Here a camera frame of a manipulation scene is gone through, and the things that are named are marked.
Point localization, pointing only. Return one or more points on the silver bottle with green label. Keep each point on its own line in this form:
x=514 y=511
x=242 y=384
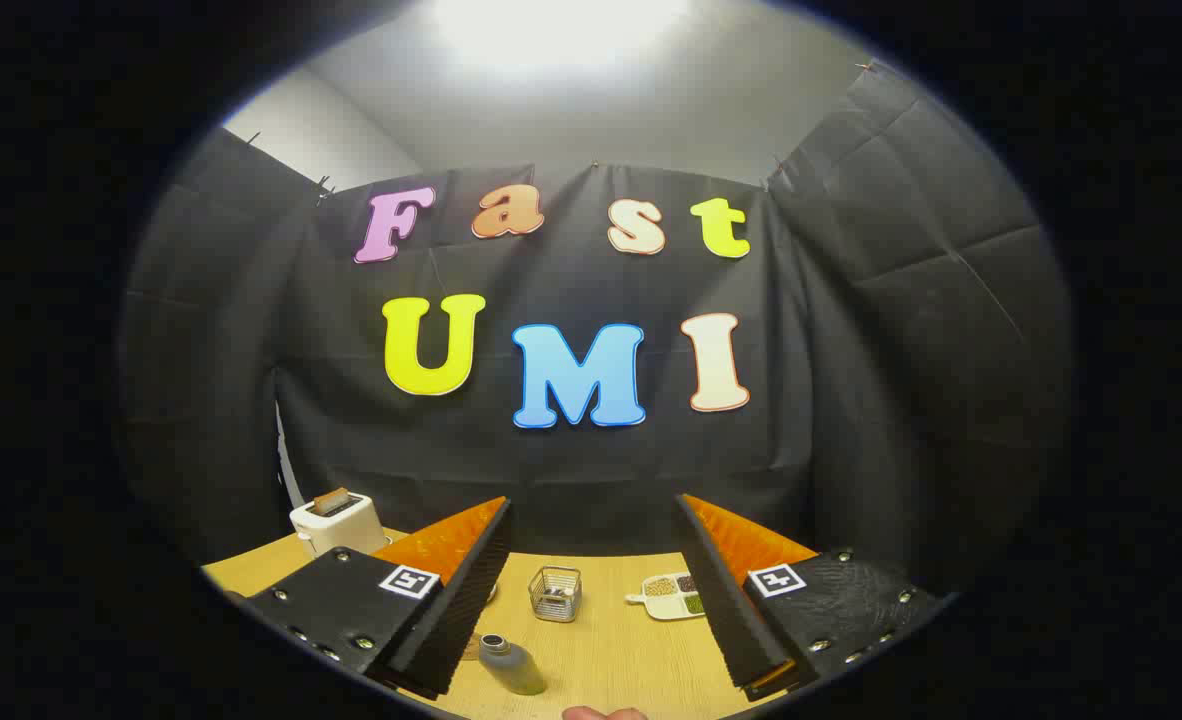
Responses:
x=513 y=665

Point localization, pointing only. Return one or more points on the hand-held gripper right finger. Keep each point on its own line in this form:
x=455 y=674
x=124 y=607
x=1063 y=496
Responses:
x=726 y=600

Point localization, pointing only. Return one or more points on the wooden table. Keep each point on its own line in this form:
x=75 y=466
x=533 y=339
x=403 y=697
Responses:
x=621 y=660

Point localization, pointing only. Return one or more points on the white toaster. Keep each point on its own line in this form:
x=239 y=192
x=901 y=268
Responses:
x=336 y=530

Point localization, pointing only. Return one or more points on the toast slice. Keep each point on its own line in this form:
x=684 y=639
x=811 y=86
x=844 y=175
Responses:
x=331 y=501

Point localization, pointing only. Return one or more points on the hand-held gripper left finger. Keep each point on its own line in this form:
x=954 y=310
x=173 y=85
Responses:
x=461 y=600

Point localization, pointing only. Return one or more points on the white divided dish with beans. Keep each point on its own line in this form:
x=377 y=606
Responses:
x=666 y=598

